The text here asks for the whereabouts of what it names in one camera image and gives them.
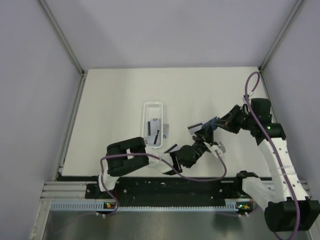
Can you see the diamond print silver card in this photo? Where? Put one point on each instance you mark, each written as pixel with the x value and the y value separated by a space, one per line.
pixel 166 128

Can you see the grey slotted cable duct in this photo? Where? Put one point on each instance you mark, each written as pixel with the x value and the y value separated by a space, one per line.
pixel 100 206

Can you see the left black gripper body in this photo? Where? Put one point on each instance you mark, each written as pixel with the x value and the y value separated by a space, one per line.
pixel 199 149

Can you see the silver card near holder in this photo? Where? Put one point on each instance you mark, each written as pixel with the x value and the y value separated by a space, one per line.
pixel 194 128

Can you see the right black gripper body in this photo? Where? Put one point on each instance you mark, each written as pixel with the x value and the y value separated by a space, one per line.
pixel 238 119

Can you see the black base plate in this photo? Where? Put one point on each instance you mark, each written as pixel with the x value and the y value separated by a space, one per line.
pixel 177 192

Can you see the white plastic basket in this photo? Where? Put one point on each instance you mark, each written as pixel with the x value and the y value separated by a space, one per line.
pixel 152 110

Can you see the lower cards in basket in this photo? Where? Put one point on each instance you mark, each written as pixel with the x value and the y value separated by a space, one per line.
pixel 153 140

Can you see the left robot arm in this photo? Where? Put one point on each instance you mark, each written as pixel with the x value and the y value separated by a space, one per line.
pixel 128 156

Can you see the right aluminium frame post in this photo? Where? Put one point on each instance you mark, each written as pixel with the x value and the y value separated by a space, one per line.
pixel 289 20

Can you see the left aluminium frame post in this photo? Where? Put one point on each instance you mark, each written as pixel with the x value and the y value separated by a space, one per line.
pixel 60 36

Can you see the blue card holder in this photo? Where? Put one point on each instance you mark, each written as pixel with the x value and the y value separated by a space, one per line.
pixel 206 127

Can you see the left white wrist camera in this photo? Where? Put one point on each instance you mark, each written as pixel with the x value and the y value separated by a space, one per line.
pixel 216 148

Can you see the cards in basket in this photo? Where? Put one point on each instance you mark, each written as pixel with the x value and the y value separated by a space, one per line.
pixel 153 140
pixel 153 126

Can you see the upper cards in basket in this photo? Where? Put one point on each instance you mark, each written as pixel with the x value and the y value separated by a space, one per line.
pixel 153 126

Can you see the silver card black stripe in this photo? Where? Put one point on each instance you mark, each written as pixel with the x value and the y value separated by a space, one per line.
pixel 172 149

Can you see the aluminium frame post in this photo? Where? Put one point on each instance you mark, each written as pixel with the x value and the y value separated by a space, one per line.
pixel 289 20
pixel 60 36

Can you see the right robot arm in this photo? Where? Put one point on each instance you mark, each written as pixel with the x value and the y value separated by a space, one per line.
pixel 288 207

